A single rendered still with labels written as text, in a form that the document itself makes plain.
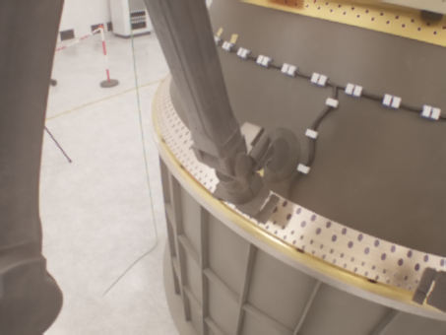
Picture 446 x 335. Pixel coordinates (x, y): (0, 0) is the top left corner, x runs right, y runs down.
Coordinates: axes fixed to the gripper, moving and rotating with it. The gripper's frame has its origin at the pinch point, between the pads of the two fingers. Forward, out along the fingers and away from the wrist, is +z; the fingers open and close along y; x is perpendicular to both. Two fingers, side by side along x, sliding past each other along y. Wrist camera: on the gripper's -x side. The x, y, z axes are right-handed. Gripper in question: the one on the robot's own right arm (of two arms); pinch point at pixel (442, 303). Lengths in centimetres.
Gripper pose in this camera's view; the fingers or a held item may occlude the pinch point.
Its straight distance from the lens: 70.7
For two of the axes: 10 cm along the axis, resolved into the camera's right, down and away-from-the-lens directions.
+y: -8.0, -3.8, 4.7
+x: -5.4, 8.0, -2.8
